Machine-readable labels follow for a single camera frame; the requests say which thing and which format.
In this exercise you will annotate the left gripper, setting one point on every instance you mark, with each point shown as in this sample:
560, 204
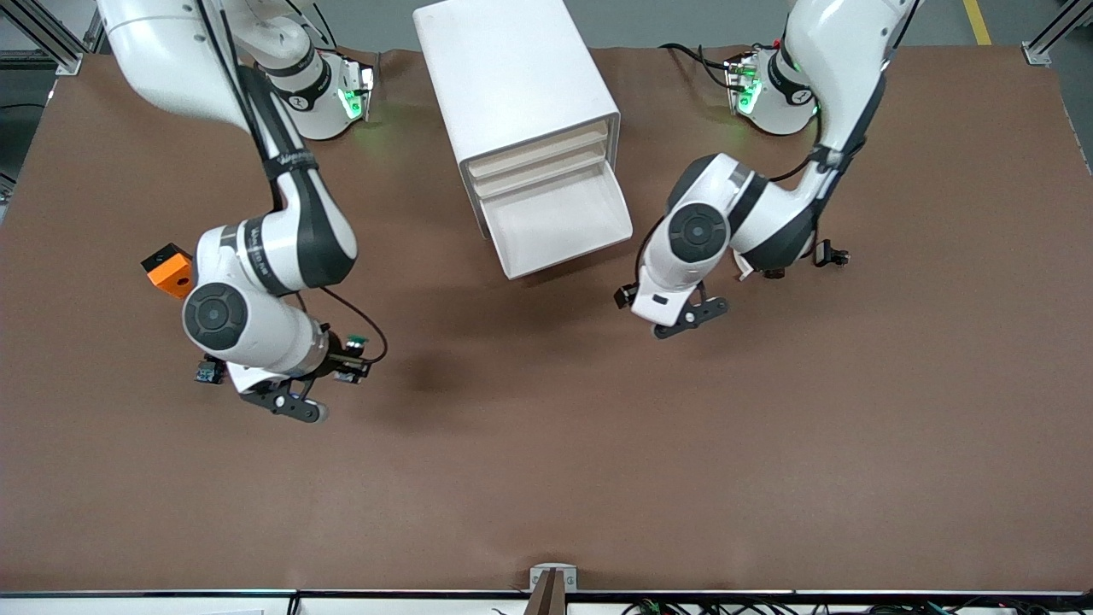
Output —
626, 295

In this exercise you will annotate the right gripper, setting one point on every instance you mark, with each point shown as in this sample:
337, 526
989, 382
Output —
340, 362

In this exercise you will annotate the green push button switch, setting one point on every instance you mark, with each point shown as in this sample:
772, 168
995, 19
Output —
355, 342

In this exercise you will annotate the white plastic drawer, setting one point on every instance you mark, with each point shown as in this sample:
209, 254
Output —
538, 152
555, 231

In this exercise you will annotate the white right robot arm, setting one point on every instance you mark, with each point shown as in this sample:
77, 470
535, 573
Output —
290, 239

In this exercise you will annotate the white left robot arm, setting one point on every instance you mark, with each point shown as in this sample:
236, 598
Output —
845, 51

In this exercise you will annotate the orange and black button box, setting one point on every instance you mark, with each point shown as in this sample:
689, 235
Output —
169, 272

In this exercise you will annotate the yellow push button switch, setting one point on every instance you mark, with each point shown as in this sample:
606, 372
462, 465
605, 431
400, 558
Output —
207, 371

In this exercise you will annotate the black rectangular switch part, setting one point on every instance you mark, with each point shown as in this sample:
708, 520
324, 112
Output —
827, 253

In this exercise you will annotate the grey metal table bracket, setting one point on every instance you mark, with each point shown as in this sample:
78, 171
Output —
553, 574

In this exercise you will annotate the aluminium frame profile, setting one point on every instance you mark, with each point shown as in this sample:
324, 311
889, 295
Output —
1050, 34
51, 38

